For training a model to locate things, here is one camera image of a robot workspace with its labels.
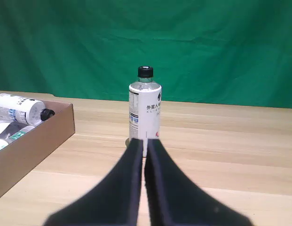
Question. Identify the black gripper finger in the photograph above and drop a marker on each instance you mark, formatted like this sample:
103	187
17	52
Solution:
174	200
112	195

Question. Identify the clear plastic bag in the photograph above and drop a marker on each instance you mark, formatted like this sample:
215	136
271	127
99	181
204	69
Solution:
7	130

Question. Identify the brown cardboard box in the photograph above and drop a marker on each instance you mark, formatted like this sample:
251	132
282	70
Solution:
30	153

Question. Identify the white bottle black cap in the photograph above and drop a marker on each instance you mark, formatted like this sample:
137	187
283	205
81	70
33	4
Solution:
18	108
145	113

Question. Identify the white green toothpaste box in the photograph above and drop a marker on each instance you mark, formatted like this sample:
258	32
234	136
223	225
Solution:
18	134

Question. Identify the green backdrop cloth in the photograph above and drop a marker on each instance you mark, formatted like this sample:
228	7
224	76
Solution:
145	42

